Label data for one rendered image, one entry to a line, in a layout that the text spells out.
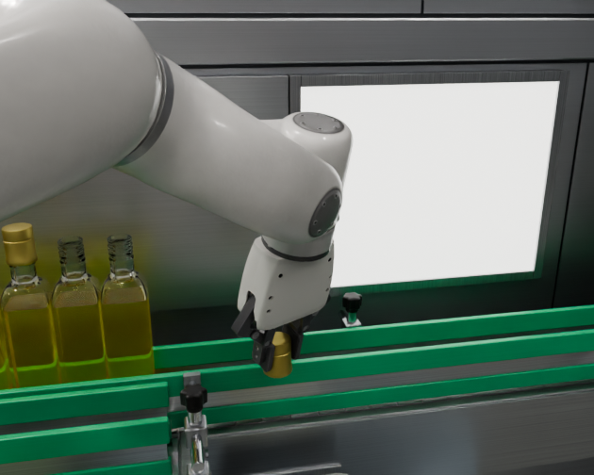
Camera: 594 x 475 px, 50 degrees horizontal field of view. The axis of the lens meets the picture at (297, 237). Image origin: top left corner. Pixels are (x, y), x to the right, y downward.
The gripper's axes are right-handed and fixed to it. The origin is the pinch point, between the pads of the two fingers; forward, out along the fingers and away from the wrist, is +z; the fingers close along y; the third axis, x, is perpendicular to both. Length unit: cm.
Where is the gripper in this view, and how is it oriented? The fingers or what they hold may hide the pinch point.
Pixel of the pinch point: (277, 346)
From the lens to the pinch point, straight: 76.2
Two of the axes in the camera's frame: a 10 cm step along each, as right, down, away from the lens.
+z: -1.5, 8.4, 5.3
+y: -7.8, 2.3, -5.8
